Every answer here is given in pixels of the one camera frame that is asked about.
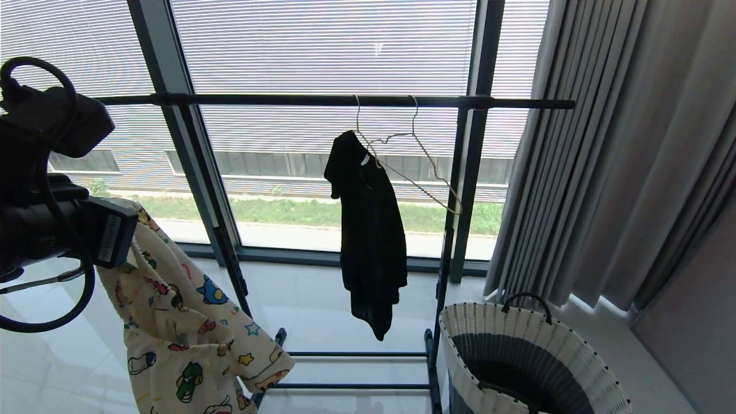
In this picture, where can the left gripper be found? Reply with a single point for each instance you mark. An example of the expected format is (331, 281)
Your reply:
(86, 230)

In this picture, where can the cream printed garment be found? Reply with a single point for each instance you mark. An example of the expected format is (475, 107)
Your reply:
(172, 322)

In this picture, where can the black garment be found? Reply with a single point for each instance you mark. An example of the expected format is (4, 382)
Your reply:
(368, 230)

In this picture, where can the pink clothes hanger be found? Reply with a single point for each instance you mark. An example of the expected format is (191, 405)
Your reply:
(357, 115)
(415, 115)

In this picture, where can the black clothes rack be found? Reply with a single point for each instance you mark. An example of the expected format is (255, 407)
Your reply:
(287, 100)

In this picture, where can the white laundry basket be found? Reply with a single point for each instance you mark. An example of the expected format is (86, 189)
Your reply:
(460, 345)

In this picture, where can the window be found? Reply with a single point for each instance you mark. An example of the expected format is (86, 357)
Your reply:
(322, 46)

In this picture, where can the beige curtain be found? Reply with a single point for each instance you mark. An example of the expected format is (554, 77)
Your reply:
(604, 144)

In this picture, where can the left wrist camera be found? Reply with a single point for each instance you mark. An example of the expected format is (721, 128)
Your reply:
(69, 121)

